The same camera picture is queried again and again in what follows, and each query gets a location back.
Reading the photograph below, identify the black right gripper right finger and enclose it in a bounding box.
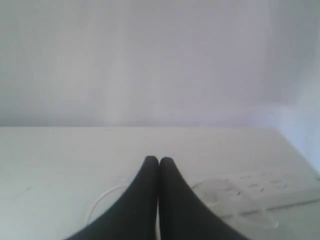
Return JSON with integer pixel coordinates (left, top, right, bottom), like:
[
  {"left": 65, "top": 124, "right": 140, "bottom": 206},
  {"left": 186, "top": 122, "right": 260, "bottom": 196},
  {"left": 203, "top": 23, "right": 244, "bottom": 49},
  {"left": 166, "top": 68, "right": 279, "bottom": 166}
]
[{"left": 158, "top": 157, "right": 247, "bottom": 240}]

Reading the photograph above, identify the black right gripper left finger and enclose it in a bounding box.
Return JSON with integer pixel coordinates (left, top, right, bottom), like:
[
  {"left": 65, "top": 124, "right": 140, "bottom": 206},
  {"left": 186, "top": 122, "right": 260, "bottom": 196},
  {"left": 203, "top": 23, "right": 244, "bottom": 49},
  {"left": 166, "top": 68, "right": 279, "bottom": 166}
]
[{"left": 68, "top": 156, "right": 159, "bottom": 240}]

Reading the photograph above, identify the white cable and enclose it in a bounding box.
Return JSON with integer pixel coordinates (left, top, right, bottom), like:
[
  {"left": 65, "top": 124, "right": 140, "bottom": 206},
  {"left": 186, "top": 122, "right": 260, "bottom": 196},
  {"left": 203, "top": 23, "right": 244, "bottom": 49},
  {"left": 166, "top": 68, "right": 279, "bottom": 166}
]
[{"left": 86, "top": 186, "right": 161, "bottom": 240}]

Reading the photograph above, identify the white plug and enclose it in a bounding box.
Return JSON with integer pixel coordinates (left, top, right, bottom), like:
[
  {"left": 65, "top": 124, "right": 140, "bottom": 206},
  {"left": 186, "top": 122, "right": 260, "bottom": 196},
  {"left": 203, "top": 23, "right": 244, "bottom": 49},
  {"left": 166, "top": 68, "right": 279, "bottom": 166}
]
[{"left": 191, "top": 178, "right": 242, "bottom": 207}]

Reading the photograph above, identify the white power strip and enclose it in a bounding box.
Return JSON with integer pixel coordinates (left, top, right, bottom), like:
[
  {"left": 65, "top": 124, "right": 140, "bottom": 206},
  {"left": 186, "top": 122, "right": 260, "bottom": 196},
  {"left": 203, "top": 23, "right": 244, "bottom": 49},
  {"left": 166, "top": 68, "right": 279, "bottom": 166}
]
[{"left": 204, "top": 172, "right": 320, "bottom": 219}]

